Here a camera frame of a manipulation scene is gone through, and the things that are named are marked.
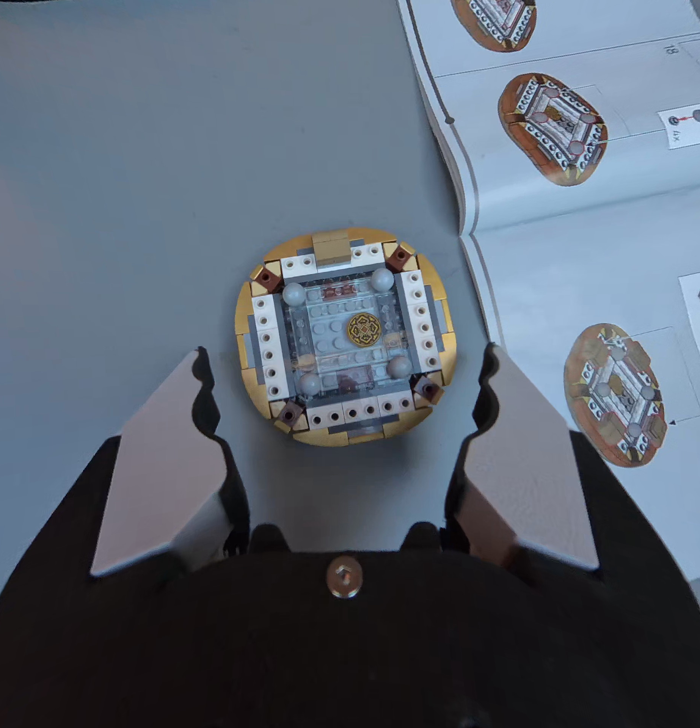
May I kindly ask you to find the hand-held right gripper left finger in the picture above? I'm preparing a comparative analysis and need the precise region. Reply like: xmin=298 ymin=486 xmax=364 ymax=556
xmin=90 ymin=346 xmax=250 ymax=576

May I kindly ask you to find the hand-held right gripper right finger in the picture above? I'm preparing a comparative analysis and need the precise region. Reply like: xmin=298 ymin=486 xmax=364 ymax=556
xmin=444 ymin=342 xmax=600 ymax=571

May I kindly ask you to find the round gold lego model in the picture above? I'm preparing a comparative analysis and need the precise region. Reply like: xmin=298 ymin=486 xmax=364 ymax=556
xmin=234 ymin=230 xmax=457 ymax=448

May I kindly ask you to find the lego instruction booklet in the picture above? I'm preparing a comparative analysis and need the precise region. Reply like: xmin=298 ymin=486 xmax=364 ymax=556
xmin=397 ymin=0 xmax=700 ymax=582

